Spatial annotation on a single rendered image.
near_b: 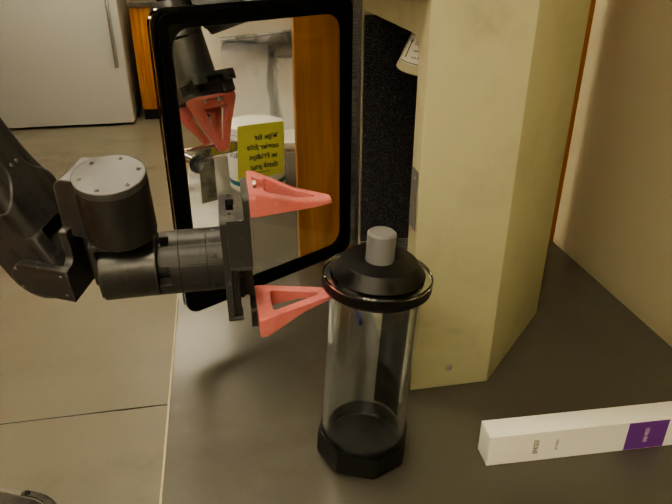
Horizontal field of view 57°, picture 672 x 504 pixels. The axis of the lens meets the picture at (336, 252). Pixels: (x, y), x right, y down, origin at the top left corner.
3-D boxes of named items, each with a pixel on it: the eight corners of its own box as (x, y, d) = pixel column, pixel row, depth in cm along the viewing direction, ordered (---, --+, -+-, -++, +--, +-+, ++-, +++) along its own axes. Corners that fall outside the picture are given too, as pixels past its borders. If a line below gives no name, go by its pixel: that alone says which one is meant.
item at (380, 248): (425, 275, 65) (433, 218, 62) (420, 322, 57) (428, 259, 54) (339, 264, 66) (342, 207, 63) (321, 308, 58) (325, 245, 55)
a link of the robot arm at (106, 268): (102, 270, 58) (95, 314, 54) (85, 212, 54) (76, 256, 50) (177, 264, 59) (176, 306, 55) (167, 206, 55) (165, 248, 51)
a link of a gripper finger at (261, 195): (337, 188, 51) (223, 196, 50) (338, 264, 55) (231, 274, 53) (324, 163, 57) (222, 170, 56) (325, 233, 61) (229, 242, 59)
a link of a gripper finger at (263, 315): (338, 263, 54) (231, 273, 53) (339, 331, 58) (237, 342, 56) (325, 232, 61) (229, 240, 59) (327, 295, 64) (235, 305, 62)
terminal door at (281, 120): (350, 250, 104) (352, -8, 85) (187, 316, 86) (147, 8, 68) (346, 248, 104) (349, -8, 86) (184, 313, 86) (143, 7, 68)
